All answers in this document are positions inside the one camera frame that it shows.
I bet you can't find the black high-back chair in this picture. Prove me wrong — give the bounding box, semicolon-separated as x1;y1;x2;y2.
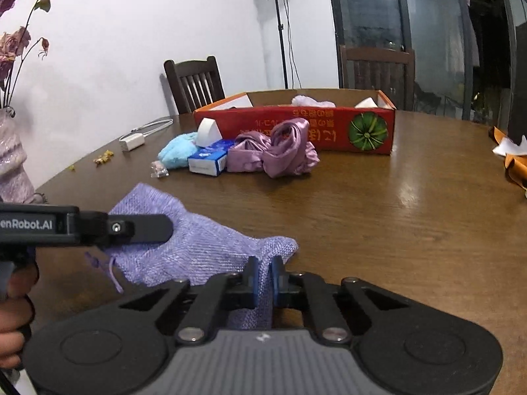
508;22;527;141

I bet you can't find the dried pink rose bouquet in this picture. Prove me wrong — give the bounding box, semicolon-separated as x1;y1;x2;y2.
0;0;70;108

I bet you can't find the white charger cable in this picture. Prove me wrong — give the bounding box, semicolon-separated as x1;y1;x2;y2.
121;118;174;141

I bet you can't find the lavender drawstring pouch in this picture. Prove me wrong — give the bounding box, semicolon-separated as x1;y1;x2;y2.
84;183;300;330

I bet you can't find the dark wooden slatted chair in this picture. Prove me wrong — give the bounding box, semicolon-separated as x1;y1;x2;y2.
164;55;226;115

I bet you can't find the purple satin cloth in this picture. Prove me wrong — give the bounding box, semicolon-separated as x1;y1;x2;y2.
226;117;320;179

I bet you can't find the red cardboard box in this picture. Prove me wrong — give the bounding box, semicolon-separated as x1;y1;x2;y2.
193;88;397;156

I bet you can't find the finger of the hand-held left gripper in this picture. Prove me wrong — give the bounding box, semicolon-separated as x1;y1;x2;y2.
80;210;174;249

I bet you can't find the dark framed sliding glass door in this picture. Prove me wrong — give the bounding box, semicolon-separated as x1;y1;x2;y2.
325;0;527;124

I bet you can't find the white charger block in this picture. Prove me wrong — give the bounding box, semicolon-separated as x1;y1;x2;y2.
119;132;146;153

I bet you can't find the light blue fluffy cloth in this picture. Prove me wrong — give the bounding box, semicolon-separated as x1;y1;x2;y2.
157;132;199;169

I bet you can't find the black studio light on stand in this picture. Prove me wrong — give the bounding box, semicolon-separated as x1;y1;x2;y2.
259;0;305;90

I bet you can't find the white triangular sponge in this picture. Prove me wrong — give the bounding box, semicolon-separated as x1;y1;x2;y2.
195;117;223;148

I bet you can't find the pink ribbed ceramic vase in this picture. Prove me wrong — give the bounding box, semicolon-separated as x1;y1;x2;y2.
0;107;38;204

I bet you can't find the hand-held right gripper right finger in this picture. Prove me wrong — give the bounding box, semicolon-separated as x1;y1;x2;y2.
269;255;411;345

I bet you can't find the dark wooden solid-back chair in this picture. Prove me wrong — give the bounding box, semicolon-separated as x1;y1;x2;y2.
340;45;416;112

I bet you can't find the person's left hand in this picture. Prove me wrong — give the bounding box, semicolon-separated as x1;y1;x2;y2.
0;263;40;371

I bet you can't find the orange packet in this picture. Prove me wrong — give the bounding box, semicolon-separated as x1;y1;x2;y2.
490;125;527;198

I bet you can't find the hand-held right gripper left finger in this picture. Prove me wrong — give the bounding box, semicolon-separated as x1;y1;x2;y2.
119;255;260;345

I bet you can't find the blue tissue packet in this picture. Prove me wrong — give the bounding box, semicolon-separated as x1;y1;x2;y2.
187;140;235;177

